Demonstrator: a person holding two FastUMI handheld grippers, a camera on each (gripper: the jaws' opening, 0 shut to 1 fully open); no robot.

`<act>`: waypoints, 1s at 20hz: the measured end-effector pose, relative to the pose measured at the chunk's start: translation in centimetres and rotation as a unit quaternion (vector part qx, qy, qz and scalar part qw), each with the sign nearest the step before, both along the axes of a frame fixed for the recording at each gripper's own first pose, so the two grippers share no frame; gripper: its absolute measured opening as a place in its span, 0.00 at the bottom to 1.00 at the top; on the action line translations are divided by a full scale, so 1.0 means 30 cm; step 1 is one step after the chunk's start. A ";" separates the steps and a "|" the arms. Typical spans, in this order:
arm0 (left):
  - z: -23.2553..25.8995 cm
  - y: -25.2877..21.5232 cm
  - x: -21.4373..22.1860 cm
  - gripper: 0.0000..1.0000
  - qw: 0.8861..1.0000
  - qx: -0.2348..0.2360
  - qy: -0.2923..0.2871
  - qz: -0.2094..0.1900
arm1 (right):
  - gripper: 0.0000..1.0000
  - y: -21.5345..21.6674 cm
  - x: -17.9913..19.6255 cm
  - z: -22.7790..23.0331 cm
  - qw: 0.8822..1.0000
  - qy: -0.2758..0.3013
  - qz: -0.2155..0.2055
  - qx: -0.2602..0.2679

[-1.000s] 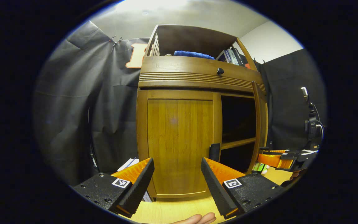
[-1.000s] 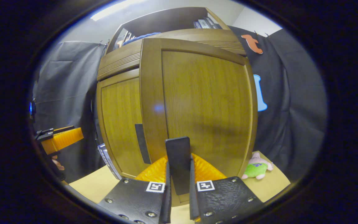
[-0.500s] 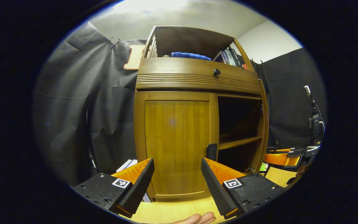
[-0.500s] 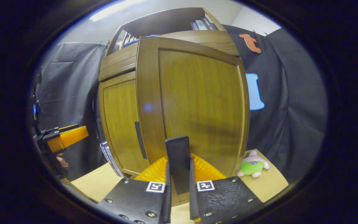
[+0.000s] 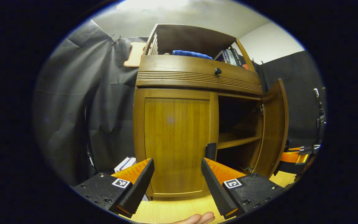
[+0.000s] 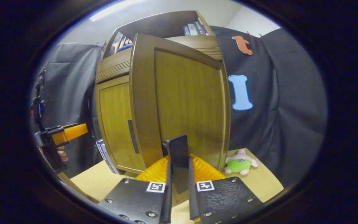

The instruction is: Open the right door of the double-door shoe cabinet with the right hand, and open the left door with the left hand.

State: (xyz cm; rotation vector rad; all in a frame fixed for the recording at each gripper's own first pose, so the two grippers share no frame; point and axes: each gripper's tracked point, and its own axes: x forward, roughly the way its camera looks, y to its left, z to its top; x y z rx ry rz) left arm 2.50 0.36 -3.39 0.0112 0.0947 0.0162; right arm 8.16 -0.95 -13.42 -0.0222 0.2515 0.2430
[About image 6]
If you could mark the wooden cabinet door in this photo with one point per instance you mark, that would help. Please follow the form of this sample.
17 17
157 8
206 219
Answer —
117 118
185 93

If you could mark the light grey standing book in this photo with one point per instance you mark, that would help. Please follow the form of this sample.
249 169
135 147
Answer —
110 163

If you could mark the black backdrop cloth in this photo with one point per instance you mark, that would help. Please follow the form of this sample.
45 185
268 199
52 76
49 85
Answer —
291 109

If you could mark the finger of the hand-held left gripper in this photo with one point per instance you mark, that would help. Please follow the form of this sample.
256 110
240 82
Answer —
71 131

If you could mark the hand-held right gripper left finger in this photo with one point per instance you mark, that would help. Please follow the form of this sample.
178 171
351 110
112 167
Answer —
135 199

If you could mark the pink green plush toy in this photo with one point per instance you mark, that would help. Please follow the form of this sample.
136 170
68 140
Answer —
239 163

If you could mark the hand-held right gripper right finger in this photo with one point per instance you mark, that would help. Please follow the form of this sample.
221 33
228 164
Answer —
225 196

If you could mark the pale green spine book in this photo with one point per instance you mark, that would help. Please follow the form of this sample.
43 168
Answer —
193 29

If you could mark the ceiling strip light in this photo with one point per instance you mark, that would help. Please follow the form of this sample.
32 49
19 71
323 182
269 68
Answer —
117 9

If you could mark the black spine book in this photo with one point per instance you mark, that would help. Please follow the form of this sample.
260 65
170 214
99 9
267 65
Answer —
201 27

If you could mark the wooden double-door shoe cabinet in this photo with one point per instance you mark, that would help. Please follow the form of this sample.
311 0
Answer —
157 26

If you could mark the white blue shelf book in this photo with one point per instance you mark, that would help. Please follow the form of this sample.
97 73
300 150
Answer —
186 30

